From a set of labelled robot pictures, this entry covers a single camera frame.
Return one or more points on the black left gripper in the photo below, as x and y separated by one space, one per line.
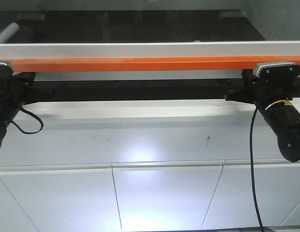
17 91

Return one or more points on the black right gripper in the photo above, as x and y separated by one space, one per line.
273 86

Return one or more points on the orange sash handle bar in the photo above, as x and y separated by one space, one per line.
142 64

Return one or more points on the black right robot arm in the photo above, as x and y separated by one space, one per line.
285 123

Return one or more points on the grey pipe in hood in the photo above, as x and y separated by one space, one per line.
9 32

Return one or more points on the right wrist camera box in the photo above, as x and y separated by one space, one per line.
277 68

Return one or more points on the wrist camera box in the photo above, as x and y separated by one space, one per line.
6 69
277 68

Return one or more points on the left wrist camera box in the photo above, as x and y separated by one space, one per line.
6 69

